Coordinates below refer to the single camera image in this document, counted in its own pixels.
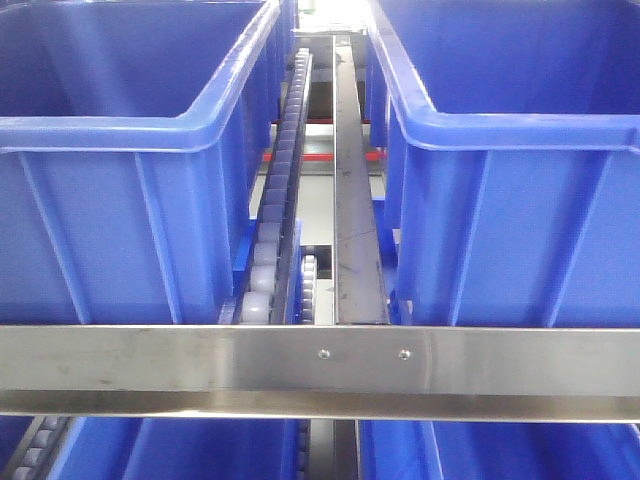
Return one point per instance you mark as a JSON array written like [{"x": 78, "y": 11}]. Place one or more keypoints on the blue bin centre left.
[{"x": 131, "y": 134}]

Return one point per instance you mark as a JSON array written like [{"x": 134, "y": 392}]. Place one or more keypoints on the blue bin centre right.
[{"x": 512, "y": 136}]

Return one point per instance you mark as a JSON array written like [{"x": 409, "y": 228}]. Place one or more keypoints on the blue bin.
[
  {"x": 135, "y": 448},
  {"x": 468, "y": 450},
  {"x": 131, "y": 134},
  {"x": 512, "y": 136}
]

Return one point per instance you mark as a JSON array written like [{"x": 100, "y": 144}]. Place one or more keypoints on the blue bin lower right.
[{"x": 468, "y": 450}]

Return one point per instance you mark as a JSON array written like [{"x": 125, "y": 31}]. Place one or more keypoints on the steel divider rail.
[{"x": 359, "y": 290}]

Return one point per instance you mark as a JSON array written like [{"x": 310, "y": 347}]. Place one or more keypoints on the lower left roller track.
[{"x": 38, "y": 448}]

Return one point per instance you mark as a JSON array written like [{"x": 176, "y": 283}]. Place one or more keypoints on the short black roller track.
[{"x": 308, "y": 288}]

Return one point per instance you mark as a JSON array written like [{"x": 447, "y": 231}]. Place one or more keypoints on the white roller track rail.
[{"x": 267, "y": 284}]

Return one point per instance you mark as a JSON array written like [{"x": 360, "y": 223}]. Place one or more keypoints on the stainless steel shelf rack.
[{"x": 338, "y": 372}]

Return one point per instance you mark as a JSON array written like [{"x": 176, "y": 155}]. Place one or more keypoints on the blue bin lower left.
[{"x": 135, "y": 448}]

